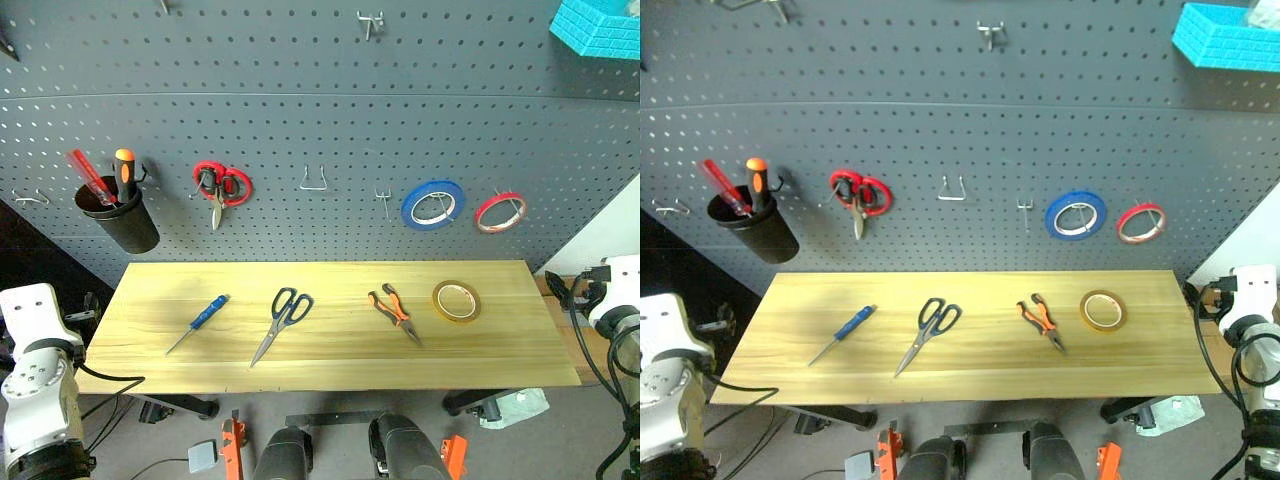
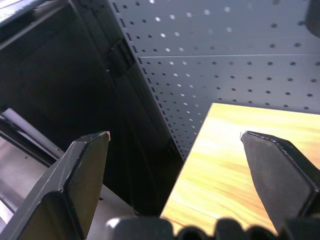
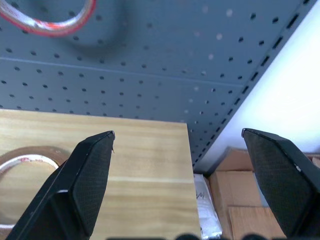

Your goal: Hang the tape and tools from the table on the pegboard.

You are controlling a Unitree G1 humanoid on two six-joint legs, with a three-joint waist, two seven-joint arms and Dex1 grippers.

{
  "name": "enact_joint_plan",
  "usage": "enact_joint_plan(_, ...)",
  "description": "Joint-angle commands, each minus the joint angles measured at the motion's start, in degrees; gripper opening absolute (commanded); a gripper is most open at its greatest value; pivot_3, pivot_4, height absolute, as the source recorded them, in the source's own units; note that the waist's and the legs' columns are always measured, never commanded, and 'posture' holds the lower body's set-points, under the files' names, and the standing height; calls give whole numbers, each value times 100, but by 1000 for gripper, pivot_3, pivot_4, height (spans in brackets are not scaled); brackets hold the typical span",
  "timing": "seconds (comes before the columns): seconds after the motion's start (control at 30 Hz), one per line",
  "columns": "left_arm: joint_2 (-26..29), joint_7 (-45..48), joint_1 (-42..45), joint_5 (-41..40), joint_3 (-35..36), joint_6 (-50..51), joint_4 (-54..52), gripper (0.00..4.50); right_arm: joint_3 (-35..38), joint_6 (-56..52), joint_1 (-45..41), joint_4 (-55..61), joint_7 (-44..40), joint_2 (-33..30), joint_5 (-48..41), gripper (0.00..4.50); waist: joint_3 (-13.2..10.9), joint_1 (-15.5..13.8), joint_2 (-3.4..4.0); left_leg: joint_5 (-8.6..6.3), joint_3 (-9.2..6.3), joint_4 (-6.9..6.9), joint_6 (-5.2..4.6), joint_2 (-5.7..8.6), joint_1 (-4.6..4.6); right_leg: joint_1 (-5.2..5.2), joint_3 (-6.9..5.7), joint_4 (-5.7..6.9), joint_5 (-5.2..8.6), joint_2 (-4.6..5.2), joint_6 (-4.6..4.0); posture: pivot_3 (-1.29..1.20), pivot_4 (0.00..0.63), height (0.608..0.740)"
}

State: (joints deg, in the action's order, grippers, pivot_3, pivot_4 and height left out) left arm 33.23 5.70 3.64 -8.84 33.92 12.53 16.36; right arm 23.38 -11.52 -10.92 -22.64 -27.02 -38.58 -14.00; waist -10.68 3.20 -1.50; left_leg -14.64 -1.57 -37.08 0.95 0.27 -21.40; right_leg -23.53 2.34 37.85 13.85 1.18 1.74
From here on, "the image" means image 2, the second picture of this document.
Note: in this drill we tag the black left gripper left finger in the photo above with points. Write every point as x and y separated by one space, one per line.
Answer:
57 200

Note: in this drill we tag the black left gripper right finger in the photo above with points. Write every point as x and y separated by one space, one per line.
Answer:
280 175

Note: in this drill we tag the black cabinet side panel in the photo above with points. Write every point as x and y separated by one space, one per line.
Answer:
62 87

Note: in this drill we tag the grey perforated pegboard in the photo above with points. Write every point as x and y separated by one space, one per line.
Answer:
225 62

